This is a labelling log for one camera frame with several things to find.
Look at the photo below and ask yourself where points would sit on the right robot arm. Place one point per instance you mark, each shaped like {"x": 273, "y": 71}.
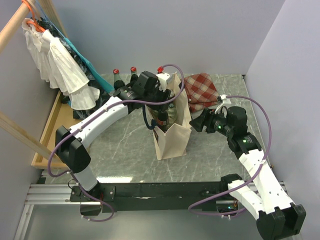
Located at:
{"x": 276, "y": 215}

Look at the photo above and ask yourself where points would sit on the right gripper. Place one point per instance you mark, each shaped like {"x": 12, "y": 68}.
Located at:
{"x": 206, "y": 120}

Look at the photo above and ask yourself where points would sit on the wooden clothes rack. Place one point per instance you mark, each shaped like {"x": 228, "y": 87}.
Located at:
{"x": 58, "y": 113}

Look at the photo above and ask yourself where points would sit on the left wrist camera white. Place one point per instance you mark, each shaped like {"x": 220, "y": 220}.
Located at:
{"x": 166, "y": 80}

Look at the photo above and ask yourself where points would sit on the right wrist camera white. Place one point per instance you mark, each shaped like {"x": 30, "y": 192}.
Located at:
{"x": 224, "y": 102}

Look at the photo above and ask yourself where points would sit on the white pleated garment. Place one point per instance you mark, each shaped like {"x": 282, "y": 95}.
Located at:
{"x": 58, "y": 68}

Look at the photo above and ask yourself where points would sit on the black base beam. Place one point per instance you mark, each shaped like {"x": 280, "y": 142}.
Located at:
{"x": 158, "y": 196}

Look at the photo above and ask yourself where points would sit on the teal garment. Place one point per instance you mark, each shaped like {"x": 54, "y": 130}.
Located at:
{"x": 95, "y": 79}

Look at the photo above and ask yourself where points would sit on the orange hanger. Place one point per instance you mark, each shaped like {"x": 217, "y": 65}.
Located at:
{"x": 34, "y": 13}

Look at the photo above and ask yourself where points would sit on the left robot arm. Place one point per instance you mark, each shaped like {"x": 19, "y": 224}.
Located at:
{"x": 73, "y": 142}

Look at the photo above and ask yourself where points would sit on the dark floral garment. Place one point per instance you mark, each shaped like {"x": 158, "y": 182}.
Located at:
{"x": 82, "y": 114}

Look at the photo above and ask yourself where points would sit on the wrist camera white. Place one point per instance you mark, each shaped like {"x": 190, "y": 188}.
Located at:
{"x": 166, "y": 80}
{"x": 224, "y": 102}

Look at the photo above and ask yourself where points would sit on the aluminium frame rail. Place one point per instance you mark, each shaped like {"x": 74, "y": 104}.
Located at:
{"x": 41, "y": 194}

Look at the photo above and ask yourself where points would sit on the green cap bottle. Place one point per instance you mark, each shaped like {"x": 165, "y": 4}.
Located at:
{"x": 172, "y": 113}

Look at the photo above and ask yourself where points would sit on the red plaid folded cloth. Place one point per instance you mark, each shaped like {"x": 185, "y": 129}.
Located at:
{"x": 201, "y": 92}

